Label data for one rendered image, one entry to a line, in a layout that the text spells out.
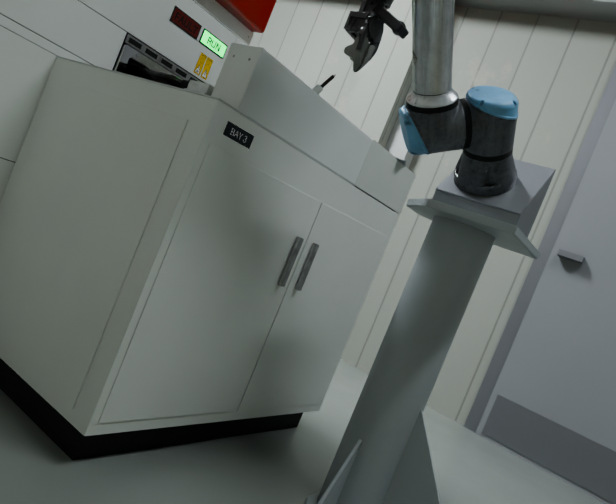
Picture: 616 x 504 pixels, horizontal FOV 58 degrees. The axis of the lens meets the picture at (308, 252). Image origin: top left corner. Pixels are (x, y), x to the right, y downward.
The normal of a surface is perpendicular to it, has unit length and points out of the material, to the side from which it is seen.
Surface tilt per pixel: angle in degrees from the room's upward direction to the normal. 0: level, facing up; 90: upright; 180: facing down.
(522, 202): 47
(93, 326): 90
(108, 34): 90
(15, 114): 90
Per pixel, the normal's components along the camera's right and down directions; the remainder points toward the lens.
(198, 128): -0.51, -0.18
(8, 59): 0.77, 0.33
